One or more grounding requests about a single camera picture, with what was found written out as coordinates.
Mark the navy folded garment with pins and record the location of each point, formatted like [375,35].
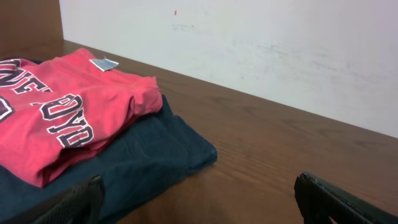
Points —
[148,156]

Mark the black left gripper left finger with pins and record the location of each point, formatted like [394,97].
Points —
[81,203]

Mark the red folded printed t-shirt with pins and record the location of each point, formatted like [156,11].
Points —
[62,111]

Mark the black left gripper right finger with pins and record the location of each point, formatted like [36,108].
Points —
[321,202]

